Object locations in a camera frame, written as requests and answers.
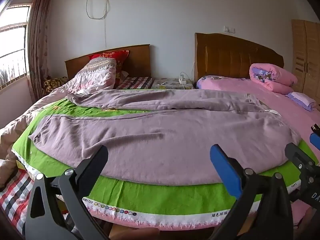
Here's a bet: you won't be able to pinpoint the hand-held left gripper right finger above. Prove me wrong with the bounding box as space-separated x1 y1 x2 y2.
207 144 293 240

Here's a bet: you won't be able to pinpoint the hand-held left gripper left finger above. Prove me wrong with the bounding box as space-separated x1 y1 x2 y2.
22 145 110 240

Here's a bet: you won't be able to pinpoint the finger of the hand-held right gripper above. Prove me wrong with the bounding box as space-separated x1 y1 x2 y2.
309 123 320 152
284 142 317 183

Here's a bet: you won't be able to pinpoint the lilac pants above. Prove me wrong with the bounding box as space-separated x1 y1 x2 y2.
29 89 303 187

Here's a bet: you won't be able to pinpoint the purple pillow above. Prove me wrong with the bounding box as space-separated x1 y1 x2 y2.
285 92 318 111

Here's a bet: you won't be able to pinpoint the pink bed sheet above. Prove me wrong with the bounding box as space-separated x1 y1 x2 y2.
196 75 320 227

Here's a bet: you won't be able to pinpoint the green printed blanket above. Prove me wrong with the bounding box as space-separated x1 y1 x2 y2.
11 97 320 230

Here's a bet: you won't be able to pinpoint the folded pink quilt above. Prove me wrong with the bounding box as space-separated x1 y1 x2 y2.
249 63 298 95

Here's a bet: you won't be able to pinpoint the light wooden wardrobe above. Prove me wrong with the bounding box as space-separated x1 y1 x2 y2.
291 19 320 105

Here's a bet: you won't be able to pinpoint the pale pink patterned quilt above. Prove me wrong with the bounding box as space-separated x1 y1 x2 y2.
0 57 118 188

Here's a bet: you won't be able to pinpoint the yellow black plush toy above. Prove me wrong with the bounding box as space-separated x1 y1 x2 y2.
42 76 68 95

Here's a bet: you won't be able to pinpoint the floral cloth covered nightstand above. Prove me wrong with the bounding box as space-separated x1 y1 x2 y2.
152 78 195 90

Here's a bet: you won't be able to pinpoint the red embroidered pillow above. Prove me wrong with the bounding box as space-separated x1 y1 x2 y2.
89 50 130 81

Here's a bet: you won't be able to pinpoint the plain wooden headboard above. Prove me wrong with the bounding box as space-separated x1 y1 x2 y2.
64 44 152 81

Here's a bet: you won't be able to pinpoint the right wooden headboard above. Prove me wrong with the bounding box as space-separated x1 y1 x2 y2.
194 32 285 88

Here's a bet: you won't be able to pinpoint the brown patterned curtain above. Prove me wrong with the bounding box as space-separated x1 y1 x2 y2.
27 0 55 103

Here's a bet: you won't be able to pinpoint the barred window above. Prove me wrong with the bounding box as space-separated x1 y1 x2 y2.
0 4 33 90

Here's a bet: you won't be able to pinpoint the air conditioner power cable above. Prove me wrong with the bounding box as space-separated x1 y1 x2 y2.
86 0 109 20

